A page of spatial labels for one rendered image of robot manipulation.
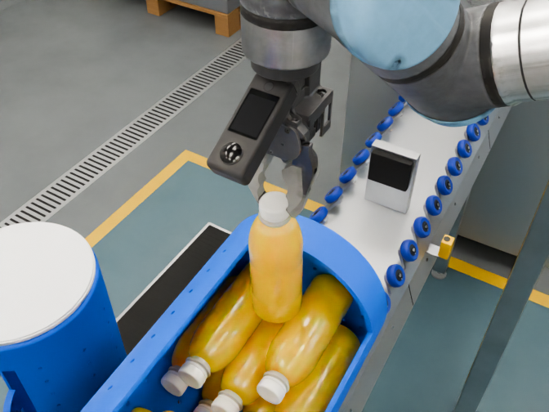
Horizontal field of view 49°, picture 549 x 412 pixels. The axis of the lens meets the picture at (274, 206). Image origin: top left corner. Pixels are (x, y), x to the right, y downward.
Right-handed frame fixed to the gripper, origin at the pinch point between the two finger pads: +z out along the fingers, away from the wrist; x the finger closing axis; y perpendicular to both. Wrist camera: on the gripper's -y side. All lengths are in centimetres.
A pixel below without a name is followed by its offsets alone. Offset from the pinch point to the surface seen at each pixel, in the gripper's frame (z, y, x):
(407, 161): 28, 50, -3
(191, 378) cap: 23.2, -14.1, 5.0
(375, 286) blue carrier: 18.7, 9.5, -11.7
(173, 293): 121, 53, 71
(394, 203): 41, 51, -2
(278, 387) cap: 22.9, -9.6, -6.2
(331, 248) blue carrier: 13.0, 8.3, -4.7
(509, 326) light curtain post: 81, 65, -34
